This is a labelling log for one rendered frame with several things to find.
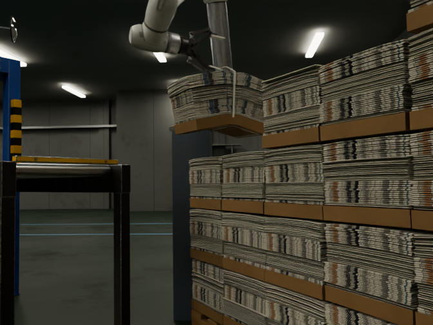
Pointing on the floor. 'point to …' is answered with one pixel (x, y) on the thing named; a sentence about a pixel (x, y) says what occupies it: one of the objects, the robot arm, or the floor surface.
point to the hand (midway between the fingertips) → (220, 53)
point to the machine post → (9, 88)
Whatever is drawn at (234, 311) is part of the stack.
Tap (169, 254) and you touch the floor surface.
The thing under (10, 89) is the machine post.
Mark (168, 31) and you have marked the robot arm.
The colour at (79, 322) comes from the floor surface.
